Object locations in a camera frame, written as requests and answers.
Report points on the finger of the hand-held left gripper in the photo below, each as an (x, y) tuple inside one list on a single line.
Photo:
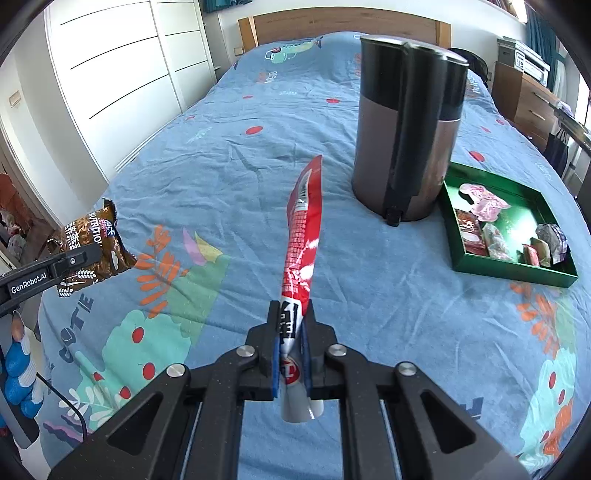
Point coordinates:
[(74, 261)]

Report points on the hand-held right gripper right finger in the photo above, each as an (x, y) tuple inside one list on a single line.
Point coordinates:
[(305, 364)]

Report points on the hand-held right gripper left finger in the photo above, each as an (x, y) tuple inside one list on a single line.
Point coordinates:
[(276, 364)]

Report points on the brown snack packet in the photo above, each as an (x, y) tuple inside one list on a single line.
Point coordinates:
[(104, 240)]

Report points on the red and white snack packet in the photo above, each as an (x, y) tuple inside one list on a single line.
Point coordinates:
[(302, 240)]

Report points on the red square snack packet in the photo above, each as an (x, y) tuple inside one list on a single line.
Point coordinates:
[(468, 228)]

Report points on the clear cartoon candy packet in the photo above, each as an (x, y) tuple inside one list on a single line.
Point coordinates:
[(496, 240)]

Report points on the pink cartoon snack packet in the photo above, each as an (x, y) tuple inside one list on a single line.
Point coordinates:
[(485, 201)]

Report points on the small red candy packet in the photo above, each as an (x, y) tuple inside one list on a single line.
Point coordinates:
[(531, 254)]

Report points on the green cardboard box tray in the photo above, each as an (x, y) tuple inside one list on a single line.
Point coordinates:
[(521, 217)]

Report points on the olive green candy packet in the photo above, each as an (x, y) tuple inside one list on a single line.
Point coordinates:
[(545, 253)]

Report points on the blue and white snack packet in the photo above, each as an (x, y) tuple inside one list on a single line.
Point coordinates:
[(554, 240)]

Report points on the person's left hand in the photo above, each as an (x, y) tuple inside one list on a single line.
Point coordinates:
[(21, 369)]

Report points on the white wardrobe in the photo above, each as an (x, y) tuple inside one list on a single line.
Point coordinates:
[(115, 69)]

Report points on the teal curtain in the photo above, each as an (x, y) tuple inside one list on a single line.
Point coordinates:
[(226, 5), (545, 41)]

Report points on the black shopping bag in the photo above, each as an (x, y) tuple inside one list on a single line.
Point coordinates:
[(558, 152)]

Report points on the wooden dresser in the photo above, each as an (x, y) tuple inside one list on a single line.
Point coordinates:
[(521, 101)]

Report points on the wooden headboard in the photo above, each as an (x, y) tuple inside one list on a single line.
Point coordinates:
[(346, 23)]

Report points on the dark desk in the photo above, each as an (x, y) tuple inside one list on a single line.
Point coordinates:
[(577, 127)]

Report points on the white printer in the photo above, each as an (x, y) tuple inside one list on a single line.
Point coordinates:
[(526, 60)]

